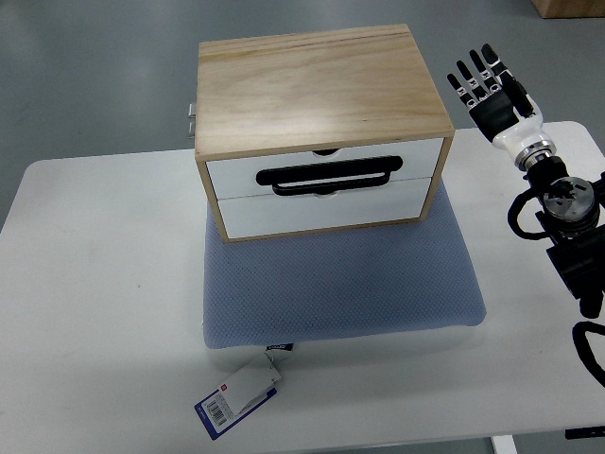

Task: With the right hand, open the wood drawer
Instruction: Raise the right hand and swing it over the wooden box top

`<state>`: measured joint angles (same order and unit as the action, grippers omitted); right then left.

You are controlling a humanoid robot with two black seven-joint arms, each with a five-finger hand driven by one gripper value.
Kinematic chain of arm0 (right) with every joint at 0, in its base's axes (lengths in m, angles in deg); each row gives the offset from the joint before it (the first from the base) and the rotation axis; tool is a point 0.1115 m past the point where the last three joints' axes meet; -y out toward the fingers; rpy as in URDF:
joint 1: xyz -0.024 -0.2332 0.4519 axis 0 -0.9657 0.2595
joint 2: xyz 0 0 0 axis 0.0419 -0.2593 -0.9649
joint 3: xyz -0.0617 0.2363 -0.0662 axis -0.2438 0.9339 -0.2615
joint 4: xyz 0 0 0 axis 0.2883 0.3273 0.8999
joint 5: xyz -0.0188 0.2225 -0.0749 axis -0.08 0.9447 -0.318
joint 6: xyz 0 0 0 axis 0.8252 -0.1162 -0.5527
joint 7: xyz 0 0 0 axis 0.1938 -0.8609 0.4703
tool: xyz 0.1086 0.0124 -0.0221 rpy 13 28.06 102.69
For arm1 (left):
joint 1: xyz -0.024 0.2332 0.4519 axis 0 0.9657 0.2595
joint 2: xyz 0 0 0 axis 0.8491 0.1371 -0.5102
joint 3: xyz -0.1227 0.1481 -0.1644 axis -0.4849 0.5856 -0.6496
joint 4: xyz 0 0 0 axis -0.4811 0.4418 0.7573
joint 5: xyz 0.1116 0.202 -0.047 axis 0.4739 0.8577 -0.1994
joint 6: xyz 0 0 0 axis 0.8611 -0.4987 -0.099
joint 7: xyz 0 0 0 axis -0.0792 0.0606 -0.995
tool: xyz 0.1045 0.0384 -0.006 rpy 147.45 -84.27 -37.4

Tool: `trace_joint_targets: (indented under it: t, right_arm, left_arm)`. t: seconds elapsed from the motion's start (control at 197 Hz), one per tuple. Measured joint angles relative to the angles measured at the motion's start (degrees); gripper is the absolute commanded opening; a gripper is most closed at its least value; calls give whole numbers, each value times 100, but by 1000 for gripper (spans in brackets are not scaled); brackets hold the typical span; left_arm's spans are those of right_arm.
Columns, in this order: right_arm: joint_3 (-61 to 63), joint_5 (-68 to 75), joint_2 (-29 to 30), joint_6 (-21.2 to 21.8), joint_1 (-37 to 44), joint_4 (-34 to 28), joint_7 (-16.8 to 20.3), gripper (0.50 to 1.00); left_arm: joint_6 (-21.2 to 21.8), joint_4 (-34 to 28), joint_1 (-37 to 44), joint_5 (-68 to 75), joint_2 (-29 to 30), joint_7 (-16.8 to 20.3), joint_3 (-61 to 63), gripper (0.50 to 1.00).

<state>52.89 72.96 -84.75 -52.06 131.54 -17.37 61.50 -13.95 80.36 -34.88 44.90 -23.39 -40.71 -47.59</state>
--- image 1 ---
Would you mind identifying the white blue product tag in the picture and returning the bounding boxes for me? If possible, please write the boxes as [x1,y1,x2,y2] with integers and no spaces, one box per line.
[194,353,282,441]

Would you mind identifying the blue mesh cushion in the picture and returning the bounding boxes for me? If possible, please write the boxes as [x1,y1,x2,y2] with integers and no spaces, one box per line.
[203,187,487,349]

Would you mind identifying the white drawer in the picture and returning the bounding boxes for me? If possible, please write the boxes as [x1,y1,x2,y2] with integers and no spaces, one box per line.
[207,138,443,200]

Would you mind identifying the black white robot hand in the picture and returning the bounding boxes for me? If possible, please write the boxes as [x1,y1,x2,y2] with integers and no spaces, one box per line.
[447,44,557,171]

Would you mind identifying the cardboard box corner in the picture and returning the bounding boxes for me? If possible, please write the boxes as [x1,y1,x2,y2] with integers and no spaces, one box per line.
[531,0,605,19]

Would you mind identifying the black table control panel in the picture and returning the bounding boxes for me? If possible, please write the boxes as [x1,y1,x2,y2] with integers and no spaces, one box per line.
[564,426,605,440]

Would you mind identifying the black drawer handle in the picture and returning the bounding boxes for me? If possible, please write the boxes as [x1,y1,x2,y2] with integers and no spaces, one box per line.
[255,155,404,197]

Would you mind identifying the metal bracket behind cabinet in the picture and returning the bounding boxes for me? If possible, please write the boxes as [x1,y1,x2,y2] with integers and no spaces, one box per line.
[187,102,197,139]

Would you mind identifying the wooden drawer cabinet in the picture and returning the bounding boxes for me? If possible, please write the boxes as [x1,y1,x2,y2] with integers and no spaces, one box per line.
[195,25,454,242]

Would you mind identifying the white table leg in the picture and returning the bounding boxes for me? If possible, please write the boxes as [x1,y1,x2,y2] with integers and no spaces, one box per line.
[491,435,518,454]

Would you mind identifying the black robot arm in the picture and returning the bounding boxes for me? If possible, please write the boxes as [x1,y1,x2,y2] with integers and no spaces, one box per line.
[507,150,604,384]

